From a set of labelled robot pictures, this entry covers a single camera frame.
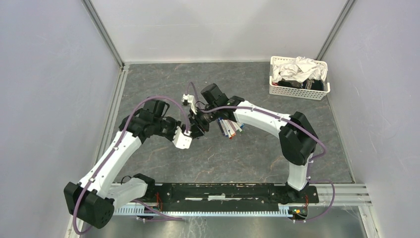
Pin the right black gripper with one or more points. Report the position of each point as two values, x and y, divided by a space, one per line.
198 127

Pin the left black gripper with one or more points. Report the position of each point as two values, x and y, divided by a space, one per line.
175 123

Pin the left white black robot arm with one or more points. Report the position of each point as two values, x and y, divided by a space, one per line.
142 123

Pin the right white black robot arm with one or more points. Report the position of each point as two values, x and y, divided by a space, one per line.
297 137

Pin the dark blue capped marker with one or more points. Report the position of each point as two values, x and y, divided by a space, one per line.
223 129

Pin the orange capped marker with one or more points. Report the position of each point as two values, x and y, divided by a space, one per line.
230 130

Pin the purple capped marker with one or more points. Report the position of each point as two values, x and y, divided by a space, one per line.
235 126

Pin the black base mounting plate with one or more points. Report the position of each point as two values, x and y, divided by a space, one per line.
226 197

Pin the white plastic basket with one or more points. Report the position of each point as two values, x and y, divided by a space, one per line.
298 93

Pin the white cloth in basket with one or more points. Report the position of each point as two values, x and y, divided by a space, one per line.
297 69

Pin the black cloth in basket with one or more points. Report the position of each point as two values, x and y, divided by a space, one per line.
309 84

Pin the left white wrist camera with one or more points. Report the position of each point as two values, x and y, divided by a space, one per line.
180 140

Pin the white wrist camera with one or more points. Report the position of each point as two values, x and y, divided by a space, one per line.
180 140
189 100

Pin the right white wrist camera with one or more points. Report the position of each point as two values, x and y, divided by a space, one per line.
189 100

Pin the white cable duct strip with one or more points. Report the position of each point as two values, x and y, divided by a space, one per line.
139 210

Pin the aluminium frame rail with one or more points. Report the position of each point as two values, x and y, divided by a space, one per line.
344 192

